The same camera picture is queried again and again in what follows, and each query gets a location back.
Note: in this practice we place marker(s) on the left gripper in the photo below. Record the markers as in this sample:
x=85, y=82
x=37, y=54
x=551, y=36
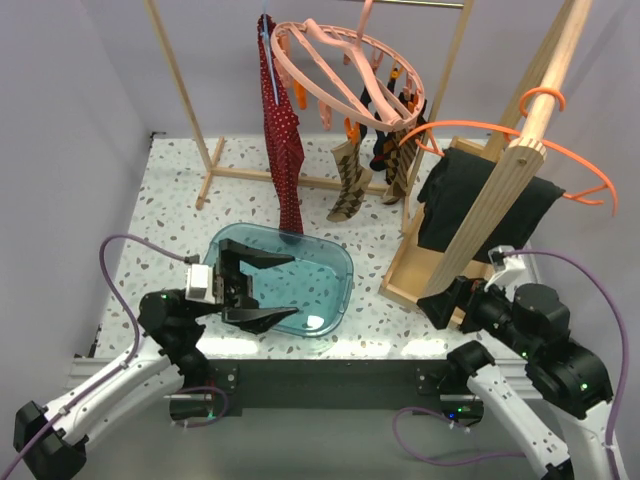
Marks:
x=234, y=290

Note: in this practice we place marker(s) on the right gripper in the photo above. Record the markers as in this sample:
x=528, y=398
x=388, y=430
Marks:
x=463, y=292

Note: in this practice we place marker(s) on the beige brown argyle sock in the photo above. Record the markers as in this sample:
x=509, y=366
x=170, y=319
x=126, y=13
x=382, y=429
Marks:
x=354, y=179

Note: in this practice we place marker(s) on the pink round clip hanger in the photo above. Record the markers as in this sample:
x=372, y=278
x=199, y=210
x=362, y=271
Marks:
x=349, y=73

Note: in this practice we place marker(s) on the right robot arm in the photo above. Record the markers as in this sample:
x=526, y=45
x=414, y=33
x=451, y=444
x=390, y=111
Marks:
x=572, y=380

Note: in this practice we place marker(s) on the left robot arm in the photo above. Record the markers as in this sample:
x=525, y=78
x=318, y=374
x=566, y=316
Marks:
x=163, y=359

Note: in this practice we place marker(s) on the light blue hanger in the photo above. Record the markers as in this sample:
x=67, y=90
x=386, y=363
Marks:
x=267, y=46

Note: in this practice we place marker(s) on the blue transparent plastic basin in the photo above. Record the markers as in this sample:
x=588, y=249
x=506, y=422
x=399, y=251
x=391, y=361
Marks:
x=317, y=282

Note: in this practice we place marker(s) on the red polka dot garment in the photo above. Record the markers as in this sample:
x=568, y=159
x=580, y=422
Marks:
x=282, y=140

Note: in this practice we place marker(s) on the black multicolour argyle sock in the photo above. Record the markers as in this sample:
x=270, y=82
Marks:
x=381, y=150

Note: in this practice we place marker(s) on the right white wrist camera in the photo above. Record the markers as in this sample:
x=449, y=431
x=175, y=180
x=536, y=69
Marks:
x=507, y=267

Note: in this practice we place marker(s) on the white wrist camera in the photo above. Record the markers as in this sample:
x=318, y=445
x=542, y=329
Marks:
x=199, y=285
x=507, y=267

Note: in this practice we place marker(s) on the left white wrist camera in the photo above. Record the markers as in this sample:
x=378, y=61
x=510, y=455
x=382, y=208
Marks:
x=199, y=285

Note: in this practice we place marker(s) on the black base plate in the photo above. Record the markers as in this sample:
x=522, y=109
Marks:
x=343, y=385

